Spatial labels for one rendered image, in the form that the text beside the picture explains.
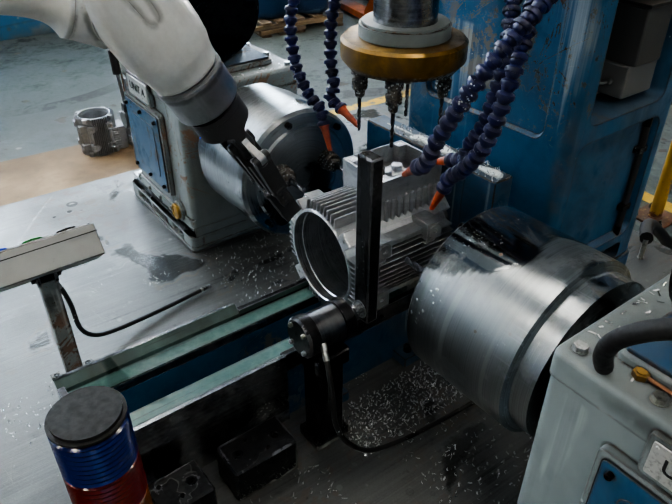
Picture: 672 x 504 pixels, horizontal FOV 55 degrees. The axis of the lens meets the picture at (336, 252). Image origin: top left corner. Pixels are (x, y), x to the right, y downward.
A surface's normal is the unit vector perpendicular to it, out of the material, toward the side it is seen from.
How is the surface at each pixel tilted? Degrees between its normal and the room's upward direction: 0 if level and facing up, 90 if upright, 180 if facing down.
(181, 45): 88
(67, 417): 0
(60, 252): 54
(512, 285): 36
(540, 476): 89
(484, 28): 90
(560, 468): 89
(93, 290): 0
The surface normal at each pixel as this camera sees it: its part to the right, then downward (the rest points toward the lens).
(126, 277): 0.00, -0.83
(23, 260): 0.48, -0.13
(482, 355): -0.78, 0.14
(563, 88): -0.80, 0.33
